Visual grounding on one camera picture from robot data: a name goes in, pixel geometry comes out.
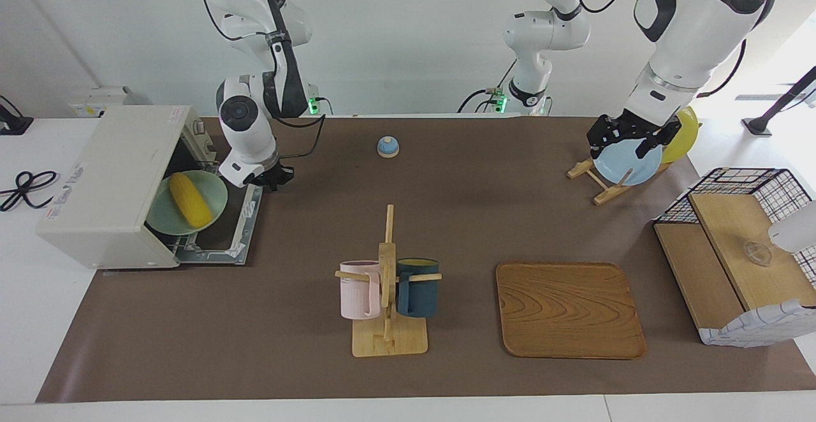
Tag black angled pole stand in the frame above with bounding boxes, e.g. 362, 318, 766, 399
741, 65, 816, 137

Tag brown table mat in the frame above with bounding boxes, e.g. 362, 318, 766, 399
35, 115, 816, 404

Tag beige toaster oven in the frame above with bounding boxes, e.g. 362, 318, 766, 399
35, 105, 265, 271

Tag yellow round plate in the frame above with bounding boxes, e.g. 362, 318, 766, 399
660, 106, 700, 164

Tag white box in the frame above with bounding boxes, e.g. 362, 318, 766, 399
67, 86, 150, 119

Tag wire shelf with wooden boards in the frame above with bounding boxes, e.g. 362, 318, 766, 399
653, 167, 816, 348

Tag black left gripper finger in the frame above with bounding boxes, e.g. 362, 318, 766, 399
637, 122, 683, 159
588, 116, 613, 159

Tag black clamp stand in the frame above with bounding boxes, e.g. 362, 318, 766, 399
0, 95, 34, 136

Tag light blue round plate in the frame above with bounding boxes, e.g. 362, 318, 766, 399
593, 136, 664, 187

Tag dark blue mug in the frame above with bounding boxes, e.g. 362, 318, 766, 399
395, 258, 441, 319

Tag yellow corn cob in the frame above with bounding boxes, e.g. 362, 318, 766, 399
168, 173, 213, 229

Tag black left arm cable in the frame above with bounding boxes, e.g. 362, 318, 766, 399
535, 0, 791, 99

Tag pale green round plate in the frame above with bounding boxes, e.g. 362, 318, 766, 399
145, 170, 228, 236

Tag coiled black cable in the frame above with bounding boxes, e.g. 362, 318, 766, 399
0, 170, 59, 212

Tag wooden plate rack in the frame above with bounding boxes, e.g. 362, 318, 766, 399
567, 143, 673, 206

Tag white rounded object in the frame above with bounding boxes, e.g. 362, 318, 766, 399
768, 200, 816, 254

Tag small clear glass bowl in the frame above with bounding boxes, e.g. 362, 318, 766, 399
743, 241, 774, 266

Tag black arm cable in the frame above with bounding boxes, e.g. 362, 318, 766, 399
271, 0, 326, 158
535, 0, 791, 99

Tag pink mug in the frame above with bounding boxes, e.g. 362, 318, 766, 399
339, 260, 382, 321

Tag wooden mug tree stand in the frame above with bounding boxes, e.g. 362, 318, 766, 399
335, 204, 442, 358

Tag brown wooden tray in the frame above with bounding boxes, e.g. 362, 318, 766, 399
495, 262, 647, 360

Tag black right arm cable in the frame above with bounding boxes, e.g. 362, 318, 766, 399
271, 0, 326, 158

